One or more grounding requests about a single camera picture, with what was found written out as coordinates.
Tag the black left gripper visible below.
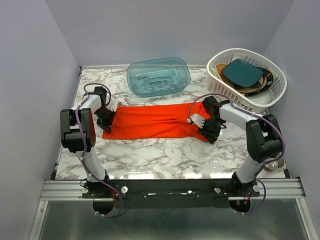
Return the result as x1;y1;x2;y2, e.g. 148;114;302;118
95;106;117;134

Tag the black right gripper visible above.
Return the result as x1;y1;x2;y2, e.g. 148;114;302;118
197;117;223;144

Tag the orange t shirt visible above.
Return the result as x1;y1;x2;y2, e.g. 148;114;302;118
102;102;210;142

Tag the clear blue plastic tub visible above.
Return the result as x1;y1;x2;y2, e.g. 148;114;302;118
126;57;191;98

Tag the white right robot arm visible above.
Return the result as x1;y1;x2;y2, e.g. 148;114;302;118
188;94;286;196

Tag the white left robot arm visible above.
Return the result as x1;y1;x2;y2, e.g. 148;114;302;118
60;83;118;198

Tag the beige tape roll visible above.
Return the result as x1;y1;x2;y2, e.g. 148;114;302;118
264;158;285;172

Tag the white plastic laundry basket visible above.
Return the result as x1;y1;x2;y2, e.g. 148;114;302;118
206;48;287;113

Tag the tan wooden plate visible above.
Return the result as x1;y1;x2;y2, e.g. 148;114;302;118
214;63;227;79

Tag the teal square plate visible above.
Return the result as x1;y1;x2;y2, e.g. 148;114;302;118
222;58;263;88

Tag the dark round plate stack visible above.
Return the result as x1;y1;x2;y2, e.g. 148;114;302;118
223;67;274;97

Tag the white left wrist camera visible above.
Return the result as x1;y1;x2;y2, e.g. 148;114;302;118
106;100;122;113

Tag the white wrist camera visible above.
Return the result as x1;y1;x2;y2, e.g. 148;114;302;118
187;113;206;129
106;100;122;113

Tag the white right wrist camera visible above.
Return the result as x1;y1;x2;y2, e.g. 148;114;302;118
187;113;206;129

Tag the aluminium extrusion rail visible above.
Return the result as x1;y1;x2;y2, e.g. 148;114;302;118
40;178;306;201

